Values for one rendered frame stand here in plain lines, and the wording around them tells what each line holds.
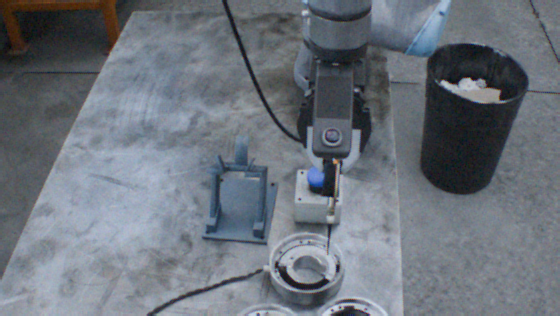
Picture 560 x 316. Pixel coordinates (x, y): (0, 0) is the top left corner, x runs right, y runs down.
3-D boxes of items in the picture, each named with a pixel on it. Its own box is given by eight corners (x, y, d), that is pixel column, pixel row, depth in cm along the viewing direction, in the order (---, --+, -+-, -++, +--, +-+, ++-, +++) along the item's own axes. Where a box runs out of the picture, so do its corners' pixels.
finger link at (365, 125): (372, 146, 83) (370, 93, 77) (372, 154, 82) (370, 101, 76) (337, 146, 84) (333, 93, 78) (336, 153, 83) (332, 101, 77)
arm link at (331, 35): (372, 24, 67) (298, 19, 68) (369, 58, 70) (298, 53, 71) (372, -8, 72) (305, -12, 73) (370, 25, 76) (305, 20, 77)
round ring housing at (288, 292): (344, 252, 91) (346, 234, 88) (342, 311, 84) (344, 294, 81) (273, 248, 92) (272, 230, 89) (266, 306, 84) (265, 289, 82)
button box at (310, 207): (340, 224, 95) (342, 203, 92) (294, 222, 96) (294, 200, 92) (341, 187, 101) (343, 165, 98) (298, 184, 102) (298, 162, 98)
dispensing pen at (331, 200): (316, 256, 85) (324, 135, 83) (318, 248, 89) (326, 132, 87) (332, 258, 85) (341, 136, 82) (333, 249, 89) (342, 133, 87)
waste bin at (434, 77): (508, 204, 204) (539, 106, 175) (414, 200, 207) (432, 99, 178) (493, 138, 229) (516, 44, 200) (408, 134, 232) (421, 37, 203)
